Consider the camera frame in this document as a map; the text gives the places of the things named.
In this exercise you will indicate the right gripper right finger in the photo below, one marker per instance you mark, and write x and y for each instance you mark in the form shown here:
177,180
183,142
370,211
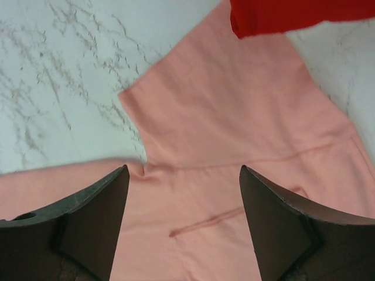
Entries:
295,238

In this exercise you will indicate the folded red t shirt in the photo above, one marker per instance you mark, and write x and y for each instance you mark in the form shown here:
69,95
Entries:
259,17

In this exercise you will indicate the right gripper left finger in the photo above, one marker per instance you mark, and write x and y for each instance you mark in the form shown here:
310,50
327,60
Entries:
74,238

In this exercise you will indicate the salmon pink t shirt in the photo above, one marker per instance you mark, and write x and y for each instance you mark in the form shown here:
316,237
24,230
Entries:
212,106

